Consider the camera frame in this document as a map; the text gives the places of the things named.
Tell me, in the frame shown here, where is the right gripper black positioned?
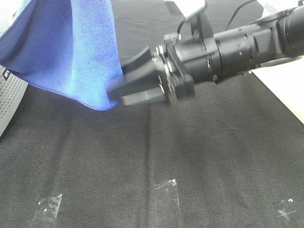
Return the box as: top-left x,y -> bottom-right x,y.
108,33 -> 222,106

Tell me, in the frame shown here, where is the blue microfiber towel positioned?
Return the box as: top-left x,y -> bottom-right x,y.
0,0 -> 123,111

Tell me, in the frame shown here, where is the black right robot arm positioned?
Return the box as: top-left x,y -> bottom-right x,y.
107,6 -> 304,105

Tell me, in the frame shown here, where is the black table cloth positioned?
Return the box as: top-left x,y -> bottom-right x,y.
0,0 -> 304,228

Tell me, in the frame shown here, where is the middle clear tape strip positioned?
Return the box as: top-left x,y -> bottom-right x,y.
154,179 -> 181,228

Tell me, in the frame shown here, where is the clear tape strip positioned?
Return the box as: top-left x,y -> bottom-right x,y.
32,194 -> 62,226
272,198 -> 298,225
154,179 -> 181,228

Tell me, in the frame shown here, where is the white perforated laundry basket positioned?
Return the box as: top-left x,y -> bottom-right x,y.
0,66 -> 28,135

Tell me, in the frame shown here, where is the white slotted storage box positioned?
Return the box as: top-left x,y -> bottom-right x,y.
251,0 -> 304,125

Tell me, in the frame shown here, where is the left clear tape strip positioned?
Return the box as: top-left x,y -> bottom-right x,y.
32,194 -> 62,226

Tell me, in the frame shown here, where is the right clear tape strip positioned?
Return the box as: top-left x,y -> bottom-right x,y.
272,198 -> 298,225

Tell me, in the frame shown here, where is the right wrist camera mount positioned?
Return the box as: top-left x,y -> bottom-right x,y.
163,0 -> 214,41

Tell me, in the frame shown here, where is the black camera cable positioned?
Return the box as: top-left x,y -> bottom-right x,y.
176,0 -> 255,38

